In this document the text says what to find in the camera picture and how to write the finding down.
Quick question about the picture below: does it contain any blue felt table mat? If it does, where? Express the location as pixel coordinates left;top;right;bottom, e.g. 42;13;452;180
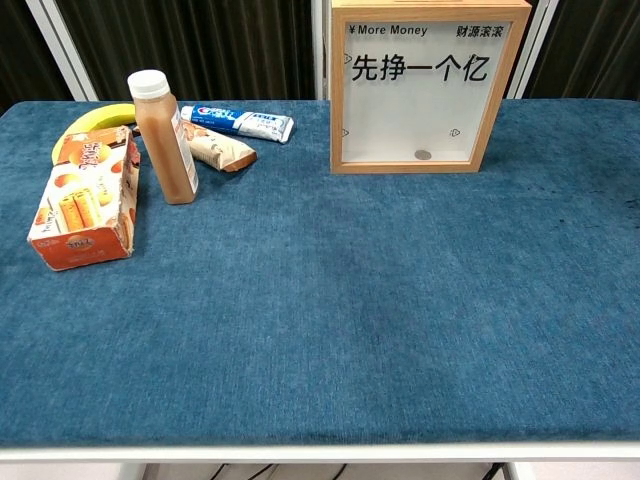
0;98;640;447

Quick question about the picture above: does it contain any brown snack bar packet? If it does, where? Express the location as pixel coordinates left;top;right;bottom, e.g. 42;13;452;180
132;119;259;174

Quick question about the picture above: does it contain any blue white toothpaste tube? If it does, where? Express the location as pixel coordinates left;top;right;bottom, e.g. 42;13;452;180
179;104;295;145

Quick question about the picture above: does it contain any brown drink bottle white cap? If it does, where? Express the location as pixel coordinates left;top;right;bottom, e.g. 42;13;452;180
126;69;200;206

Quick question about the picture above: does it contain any black pleated curtain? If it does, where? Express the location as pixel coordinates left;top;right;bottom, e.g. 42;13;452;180
524;0;640;101
54;0;317;101
0;0;70;114

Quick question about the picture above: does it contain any orange biscuit roll box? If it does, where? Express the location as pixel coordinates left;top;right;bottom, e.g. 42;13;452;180
27;125;142;272

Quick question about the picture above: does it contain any yellow banana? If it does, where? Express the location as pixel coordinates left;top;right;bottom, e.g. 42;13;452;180
51;103;137;164

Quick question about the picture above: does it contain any wooden coin box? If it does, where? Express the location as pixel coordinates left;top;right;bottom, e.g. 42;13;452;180
329;0;532;175

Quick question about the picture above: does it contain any white partition frame post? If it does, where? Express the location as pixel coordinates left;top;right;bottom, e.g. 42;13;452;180
309;0;334;101
24;0;99;103
503;0;560;100

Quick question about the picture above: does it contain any black cable bundle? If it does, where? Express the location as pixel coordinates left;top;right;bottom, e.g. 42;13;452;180
202;463;276;480

